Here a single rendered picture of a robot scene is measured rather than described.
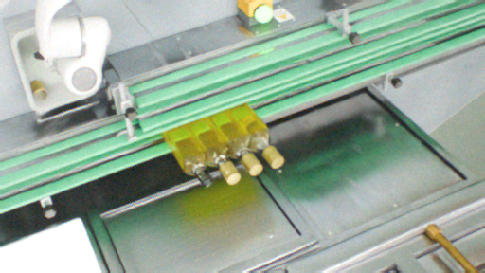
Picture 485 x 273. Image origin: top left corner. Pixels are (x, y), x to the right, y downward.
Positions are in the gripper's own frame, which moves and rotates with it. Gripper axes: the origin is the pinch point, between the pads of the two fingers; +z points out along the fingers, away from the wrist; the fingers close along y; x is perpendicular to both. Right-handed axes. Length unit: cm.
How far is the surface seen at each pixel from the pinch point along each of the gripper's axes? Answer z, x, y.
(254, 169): -28, -35, 31
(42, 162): -6.8, -24.9, -13.0
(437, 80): 22, -63, 126
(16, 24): -0.6, 7.0, -8.0
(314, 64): -8, -24, 61
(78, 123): -0.3, -21.5, -1.6
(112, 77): -1.6, -12.2, 9.6
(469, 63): 22, -61, 140
